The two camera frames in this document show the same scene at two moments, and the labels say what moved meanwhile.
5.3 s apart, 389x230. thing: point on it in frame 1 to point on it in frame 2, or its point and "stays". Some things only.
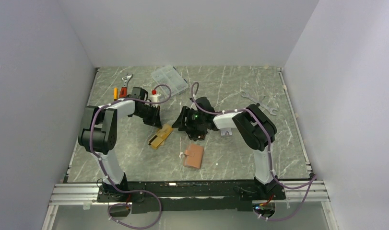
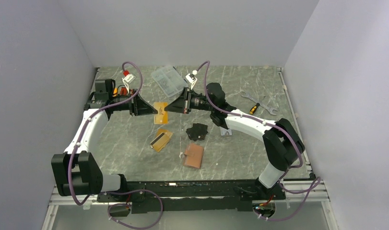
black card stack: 195,136 stays
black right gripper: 180,124 to 182,104
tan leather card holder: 193,155 stays
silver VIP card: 226,132 stays
